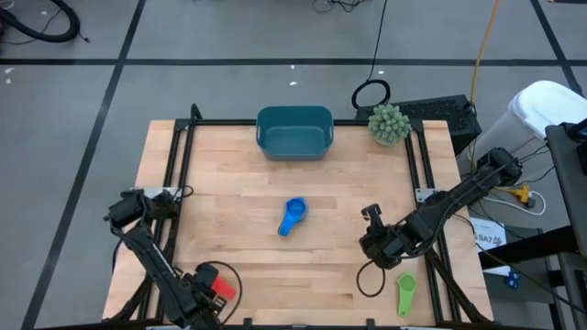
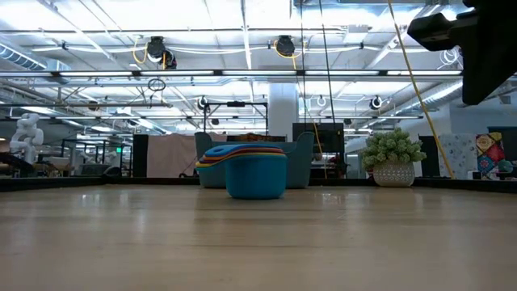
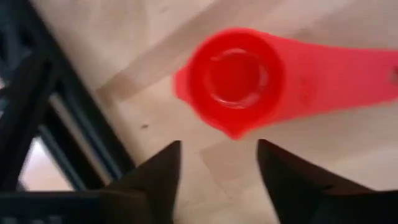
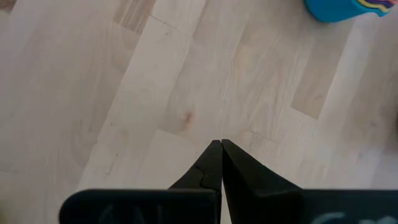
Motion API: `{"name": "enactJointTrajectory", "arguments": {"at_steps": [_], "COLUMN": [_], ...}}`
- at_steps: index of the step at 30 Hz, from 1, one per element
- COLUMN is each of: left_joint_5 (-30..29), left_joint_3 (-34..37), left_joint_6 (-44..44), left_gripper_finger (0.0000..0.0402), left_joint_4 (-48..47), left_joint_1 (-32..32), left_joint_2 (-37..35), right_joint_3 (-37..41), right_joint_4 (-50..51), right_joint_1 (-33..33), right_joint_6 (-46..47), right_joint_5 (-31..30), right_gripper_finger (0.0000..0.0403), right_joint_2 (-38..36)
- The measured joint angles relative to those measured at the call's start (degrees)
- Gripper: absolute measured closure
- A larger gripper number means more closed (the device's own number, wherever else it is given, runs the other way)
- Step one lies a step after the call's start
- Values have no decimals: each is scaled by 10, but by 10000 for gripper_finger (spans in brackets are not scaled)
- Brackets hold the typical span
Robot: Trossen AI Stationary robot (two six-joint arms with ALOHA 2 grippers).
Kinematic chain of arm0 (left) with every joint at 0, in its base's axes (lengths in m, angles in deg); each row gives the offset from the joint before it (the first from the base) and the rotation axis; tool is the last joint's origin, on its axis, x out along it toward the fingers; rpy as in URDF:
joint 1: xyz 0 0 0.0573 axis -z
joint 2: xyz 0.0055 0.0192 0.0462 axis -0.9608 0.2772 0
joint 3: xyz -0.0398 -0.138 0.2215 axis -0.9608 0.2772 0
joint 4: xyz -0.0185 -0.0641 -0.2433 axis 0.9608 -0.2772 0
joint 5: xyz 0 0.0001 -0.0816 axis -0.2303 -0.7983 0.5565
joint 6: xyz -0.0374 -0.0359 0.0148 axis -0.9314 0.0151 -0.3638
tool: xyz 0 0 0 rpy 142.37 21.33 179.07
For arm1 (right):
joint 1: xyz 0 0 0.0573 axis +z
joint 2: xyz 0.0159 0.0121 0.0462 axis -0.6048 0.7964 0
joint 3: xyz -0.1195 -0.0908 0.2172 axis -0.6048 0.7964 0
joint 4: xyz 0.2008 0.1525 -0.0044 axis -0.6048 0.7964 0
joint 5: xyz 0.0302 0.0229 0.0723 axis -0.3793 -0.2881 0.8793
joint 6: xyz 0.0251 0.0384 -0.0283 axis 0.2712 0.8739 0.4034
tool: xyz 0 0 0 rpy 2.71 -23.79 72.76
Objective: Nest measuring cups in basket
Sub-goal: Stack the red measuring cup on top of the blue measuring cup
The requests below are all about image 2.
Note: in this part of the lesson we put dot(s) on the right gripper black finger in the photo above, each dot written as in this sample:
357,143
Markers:
488,56
436,32

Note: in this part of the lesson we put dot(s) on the yellow measuring cup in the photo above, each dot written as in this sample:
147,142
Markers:
242,155

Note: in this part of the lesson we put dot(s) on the large teal measuring cup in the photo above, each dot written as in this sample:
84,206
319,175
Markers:
254,178

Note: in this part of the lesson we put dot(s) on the grey-teal plastic basket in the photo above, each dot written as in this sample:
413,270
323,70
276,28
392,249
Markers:
301,165

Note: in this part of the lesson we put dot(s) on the colourful patterned artwork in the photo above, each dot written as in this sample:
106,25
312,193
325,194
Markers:
490,151

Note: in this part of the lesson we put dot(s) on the white patterned panel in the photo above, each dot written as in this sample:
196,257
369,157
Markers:
460,151

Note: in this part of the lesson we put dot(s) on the black upright panel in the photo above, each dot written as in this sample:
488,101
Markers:
140,155
429,147

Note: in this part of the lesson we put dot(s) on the small teal round object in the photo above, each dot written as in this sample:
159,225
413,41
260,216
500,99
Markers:
505,166

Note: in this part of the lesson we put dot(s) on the green plant in white pot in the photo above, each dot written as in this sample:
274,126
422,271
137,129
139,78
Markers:
389,147

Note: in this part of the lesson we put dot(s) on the white square column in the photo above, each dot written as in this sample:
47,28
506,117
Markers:
282,117

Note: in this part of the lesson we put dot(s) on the long ceiling light strip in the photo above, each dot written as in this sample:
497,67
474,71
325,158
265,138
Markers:
258,72

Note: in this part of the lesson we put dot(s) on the person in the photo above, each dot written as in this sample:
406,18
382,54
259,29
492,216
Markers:
258,136

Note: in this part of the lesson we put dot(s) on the pink partition screen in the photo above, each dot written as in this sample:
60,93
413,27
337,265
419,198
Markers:
169,155

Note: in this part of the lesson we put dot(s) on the white robot figure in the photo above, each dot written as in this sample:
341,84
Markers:
26,137

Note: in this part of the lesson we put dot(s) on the black table edge rail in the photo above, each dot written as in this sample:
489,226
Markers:
355,182

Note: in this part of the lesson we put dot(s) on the grey ceiling air duct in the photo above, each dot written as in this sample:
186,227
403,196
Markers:
24,60

